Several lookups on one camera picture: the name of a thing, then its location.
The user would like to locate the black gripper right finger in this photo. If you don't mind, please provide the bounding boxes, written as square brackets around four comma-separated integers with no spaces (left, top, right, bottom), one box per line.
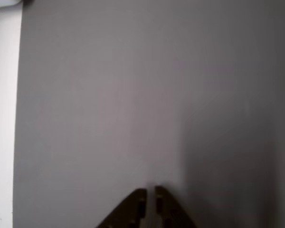
[154,185,198,228]

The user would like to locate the grey table mat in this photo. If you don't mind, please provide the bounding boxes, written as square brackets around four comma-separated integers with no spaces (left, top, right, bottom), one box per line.
[12,0,285,228]

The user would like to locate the white flat device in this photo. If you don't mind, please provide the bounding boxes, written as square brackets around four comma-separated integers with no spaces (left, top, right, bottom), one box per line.
[0,0,23,9]

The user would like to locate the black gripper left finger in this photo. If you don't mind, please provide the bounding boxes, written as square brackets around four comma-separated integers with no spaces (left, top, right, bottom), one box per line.
[95,188,148,228]

